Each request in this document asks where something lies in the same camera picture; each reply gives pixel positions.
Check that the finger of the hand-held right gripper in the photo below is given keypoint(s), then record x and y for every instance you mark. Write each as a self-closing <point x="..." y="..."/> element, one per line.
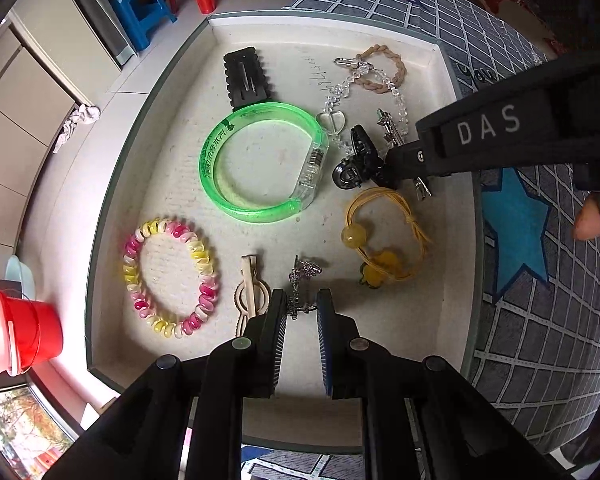
<point x="407" y="162"/>

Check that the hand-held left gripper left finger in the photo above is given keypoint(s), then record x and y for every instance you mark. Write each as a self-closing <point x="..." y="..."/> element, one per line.
<point x="280" y="340"/>

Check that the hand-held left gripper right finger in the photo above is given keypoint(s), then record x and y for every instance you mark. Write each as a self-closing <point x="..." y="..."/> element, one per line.
<point x="325" y="340"/>

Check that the silver duckbill hair clip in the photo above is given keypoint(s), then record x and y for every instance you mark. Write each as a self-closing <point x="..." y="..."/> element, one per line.
<point x="389" y="127"/>

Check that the black claw hair clip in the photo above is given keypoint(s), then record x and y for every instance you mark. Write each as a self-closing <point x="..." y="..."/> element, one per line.
<point x="362" y="147"/>

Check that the small silver charm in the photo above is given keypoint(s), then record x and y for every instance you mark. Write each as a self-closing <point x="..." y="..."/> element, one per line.
<point x="305" y="267"/>

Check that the green translucent bangle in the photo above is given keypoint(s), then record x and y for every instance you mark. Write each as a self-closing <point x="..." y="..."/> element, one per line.
<point x="208" y="170"/>

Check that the white shallow tray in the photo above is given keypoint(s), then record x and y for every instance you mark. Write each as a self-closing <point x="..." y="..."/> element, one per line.
<point x="170" y="185"/>

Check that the person's right hand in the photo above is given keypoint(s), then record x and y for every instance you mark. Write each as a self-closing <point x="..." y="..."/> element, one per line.
<point x="590" y="222"/>

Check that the beige wooden hair clip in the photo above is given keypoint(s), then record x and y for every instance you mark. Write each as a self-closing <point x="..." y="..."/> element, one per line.
<point x="250" y="280"/>

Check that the black scalloped hair clip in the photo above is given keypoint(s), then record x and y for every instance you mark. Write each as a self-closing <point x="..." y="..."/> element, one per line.
<point x="247" y="77"/>

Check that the grey checked star blanket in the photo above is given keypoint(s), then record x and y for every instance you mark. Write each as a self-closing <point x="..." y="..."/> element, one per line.
<point x="530" y="335"/>

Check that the red plastic bucket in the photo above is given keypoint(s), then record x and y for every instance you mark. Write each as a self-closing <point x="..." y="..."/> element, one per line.
<point x="30" y="330"/>

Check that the pale blue basin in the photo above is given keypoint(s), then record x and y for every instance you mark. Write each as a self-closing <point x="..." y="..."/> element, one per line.
<point x="20" y="272"/>

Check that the white crumpled cloth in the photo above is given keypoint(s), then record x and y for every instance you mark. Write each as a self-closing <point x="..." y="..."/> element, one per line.
<point x="77" y="122"/>

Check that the blue plastic stool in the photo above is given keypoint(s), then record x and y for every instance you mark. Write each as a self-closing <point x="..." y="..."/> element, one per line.
<point x="140" y="10"/>

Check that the grey metal cabinet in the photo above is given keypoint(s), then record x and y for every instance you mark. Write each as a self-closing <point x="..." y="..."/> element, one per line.
<point x="100" y="5"/>

